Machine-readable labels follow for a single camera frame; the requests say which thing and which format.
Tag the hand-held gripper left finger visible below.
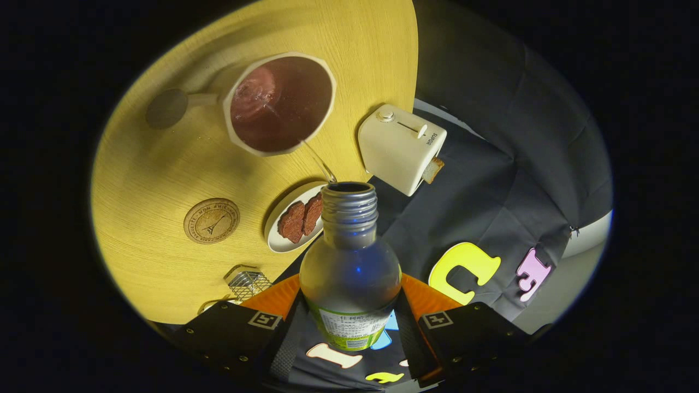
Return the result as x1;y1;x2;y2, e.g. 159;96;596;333
175;275;307;384

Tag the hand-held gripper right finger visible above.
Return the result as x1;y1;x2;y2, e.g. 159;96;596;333
394;273;533;386

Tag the silver bottle with green label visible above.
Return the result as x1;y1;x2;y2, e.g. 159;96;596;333
299;182;402;352

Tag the round wooden coaster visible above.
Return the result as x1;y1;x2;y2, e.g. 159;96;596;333
183;198;240;245

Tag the beige cup with wooden handle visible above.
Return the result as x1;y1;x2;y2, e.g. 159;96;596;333
145;52;336;158

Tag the white oval plate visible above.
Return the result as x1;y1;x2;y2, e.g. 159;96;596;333
264;181;328;254

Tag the brown meat slice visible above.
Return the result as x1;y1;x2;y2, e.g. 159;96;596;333
303;192;324;236
277;201;306;244

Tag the brown toast slice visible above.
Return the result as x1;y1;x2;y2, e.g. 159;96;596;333
421;157;445;184

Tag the cream toaster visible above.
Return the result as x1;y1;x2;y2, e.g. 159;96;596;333
358;104;447;197

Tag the wooden table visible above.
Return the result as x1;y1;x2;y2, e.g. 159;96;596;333
90;0;419;325

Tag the metal wire basket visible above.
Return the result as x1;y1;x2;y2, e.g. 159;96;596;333
224;265;273;302

